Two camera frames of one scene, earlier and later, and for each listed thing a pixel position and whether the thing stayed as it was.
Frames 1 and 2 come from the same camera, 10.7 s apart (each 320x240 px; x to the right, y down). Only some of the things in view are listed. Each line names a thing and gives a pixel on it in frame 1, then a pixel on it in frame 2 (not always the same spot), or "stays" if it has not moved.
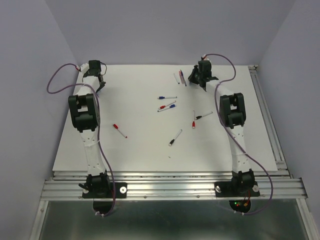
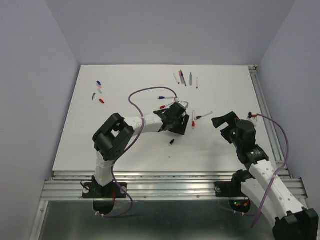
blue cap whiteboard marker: x=163 y=97 stays
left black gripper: x=101 y=85 to x=180 y=129
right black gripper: x=191 y=77 to x=231 y=118
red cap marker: x=193 y=122 stays
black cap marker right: x=200 y=116 stays
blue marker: x=176 y=78 stays
